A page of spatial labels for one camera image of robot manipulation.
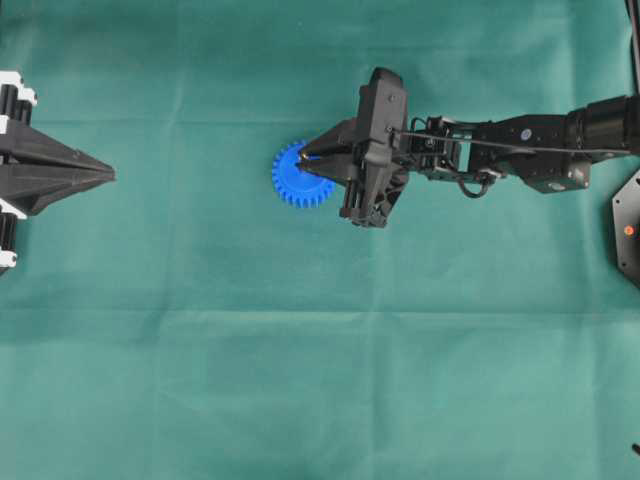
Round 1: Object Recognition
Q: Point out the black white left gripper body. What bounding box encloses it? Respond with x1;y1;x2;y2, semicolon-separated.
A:
0;70;39;274

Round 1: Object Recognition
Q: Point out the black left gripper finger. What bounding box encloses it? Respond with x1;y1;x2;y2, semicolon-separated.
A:
9;122;111;174
7;167;115;216

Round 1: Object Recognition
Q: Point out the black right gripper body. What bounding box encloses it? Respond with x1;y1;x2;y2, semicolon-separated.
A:
340;67;409;228

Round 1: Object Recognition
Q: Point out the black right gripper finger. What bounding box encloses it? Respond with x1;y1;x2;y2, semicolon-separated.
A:
301;118;356;158
304;154;360;186

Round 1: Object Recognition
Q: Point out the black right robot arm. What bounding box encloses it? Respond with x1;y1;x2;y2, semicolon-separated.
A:
297;67;639;228

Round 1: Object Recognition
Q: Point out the blue plastic spur gear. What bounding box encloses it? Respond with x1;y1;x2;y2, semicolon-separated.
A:
271;140;335;209

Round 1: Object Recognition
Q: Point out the green table cloth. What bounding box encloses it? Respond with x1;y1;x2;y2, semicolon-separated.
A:
1;1;639;479

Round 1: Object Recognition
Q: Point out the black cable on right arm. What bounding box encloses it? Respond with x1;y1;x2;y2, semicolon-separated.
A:
387;128;640;154

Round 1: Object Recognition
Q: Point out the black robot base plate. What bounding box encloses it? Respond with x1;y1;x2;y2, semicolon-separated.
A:
611;171;640;287

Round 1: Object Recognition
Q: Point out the black cable top right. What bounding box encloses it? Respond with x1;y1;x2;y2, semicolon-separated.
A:
622;0;640;94

